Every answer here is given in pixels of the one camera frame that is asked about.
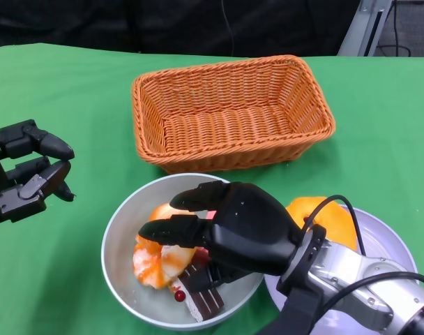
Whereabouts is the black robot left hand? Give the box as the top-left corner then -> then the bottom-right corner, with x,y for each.
0,119 -> 75,231

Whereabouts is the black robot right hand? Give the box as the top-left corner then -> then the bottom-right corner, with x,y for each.
138,181 -> 305,292

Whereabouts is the round orange bread bun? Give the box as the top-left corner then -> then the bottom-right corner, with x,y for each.
285,197 -> 358,251

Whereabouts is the twisted orange ring bread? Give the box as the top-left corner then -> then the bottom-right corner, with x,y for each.
133,204 -> 199,290

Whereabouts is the grey ceramic bowl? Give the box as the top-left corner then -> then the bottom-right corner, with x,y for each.
100,173 -> 265,331

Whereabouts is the small pink cake slice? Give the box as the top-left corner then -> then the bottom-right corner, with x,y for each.
192,246 -> 213,268

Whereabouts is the chocolate layered cake slice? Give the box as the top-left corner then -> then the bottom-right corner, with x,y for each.
169,261 -> 226,322

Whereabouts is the orange wicker basket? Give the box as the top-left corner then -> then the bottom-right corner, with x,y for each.
131,54 -> 337,174

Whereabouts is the lavender plate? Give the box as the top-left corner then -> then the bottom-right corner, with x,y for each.
264,205 -> 418,335

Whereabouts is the green tablecloth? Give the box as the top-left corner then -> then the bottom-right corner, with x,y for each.
0,43 -> 424,335

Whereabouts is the black backdrop curtain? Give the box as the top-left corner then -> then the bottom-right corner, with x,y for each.
0,0 -> 361,59

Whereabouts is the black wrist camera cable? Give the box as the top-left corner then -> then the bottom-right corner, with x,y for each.
301,194 -> 424,322

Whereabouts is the grey metal frame leg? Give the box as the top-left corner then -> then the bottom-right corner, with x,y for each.
338,0 -> 396,57

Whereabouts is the black floor cable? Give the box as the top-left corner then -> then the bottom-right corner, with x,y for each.
376,0 -> 414,59

